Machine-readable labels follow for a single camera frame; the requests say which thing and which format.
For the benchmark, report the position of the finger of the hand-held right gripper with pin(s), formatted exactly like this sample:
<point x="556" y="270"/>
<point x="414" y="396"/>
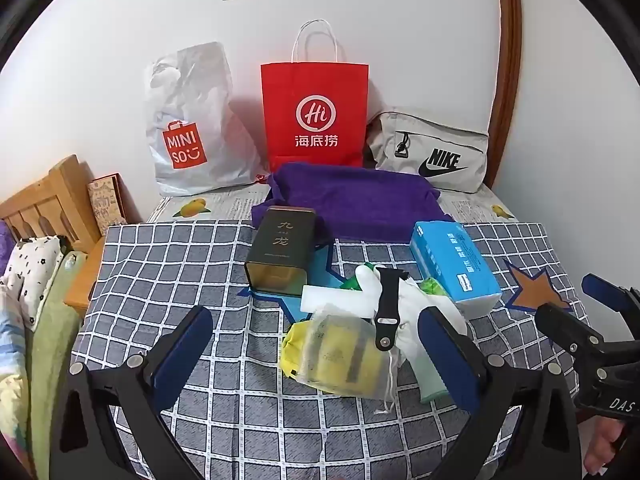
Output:
<point x="602" y="290"/>
<point x="565" y="325"/>

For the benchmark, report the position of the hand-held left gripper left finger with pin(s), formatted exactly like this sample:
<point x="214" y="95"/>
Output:
<point x="187" y="355"/>

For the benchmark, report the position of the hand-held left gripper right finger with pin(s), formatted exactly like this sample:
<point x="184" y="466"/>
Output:
<point x="445" y="355"/>

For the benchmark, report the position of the mint green sock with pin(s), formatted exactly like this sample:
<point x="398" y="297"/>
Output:
<point x="431" y="380"/>

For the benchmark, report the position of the white cotton glove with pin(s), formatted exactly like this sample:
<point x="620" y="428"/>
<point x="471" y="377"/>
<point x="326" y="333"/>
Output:
<point x="417" y="305"/>

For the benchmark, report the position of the green pocket tissue pack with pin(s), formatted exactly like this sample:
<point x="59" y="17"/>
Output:
<point x="434" y="287"/>

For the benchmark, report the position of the yellow mini sports bag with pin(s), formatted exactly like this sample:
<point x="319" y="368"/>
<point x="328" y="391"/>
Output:
<point x="300" y="347"/>

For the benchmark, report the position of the green slim packet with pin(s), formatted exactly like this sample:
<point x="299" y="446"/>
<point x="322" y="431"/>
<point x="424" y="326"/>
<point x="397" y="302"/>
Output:
<point x="356" y="280"/>

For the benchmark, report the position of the white rectangular box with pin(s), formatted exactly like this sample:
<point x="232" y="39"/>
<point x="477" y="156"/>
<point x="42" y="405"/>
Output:
<point x="320" y="297"/>

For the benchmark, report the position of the person's right hand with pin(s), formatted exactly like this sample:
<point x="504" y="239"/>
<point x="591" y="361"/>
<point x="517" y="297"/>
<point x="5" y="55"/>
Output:
<point x="605" y="442"/>

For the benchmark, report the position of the brown star patch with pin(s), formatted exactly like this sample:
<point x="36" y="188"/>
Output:
<point x="537" y="290"/>

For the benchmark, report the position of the grey checked cloth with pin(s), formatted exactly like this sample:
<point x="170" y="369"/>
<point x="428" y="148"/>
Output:
<point x="175" y="270"/>

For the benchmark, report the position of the blue tissue pack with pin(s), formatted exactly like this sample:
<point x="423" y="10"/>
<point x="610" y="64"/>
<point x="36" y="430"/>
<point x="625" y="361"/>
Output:
<point x="455" y="265"/>

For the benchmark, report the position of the wooden nightstand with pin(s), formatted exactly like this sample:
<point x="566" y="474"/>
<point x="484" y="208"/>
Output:
<point x="85" y="280"/>

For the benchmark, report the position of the light green blanket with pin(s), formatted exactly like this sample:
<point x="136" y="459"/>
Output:
<point x="50" y="360"/>

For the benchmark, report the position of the dark rectangular tea tin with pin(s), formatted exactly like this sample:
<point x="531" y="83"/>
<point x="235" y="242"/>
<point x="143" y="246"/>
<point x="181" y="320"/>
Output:
<point x="280" y="245"/>

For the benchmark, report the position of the blue star patch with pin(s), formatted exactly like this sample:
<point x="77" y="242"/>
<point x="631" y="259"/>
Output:
<point x="327" y="265"/>

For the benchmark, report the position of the newsprint pattern bed sheet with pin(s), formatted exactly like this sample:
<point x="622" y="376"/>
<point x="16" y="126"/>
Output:
<point x="220" y="207"/>

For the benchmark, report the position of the patterned book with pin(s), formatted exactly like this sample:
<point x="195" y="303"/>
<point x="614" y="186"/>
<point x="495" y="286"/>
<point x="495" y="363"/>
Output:
<point x="106" y="205"/>

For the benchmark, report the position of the white floral pillow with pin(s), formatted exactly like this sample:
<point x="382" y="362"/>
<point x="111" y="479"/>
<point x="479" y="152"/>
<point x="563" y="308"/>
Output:
<point x="35" y="270"/>

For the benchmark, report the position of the pastel patterned quilt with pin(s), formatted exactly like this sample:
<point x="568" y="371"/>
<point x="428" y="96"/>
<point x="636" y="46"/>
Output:
<point x="12" y="360"/>

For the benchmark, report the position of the purple towel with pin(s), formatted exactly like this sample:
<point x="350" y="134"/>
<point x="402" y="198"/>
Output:
<point x="360" y="195"/>

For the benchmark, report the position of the wooden bed headboard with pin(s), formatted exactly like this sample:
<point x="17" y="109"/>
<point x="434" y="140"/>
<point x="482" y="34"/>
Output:
<point x="65" y="195"/>

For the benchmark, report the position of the grey fabric zip bag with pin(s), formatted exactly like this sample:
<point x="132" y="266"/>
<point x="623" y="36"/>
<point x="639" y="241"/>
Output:
<point x="430" y="135"/>

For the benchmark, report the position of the white plastic shopping bag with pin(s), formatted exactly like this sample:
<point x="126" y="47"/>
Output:
<point x="200" y="110"/>

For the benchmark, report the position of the red paper carrier bag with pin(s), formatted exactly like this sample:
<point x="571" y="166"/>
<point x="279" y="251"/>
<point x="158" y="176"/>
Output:
<point x="315" y="85"/>

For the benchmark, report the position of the brown wooden door frame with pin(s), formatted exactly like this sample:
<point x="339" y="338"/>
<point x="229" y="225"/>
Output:
<point x="507" y="60"/>

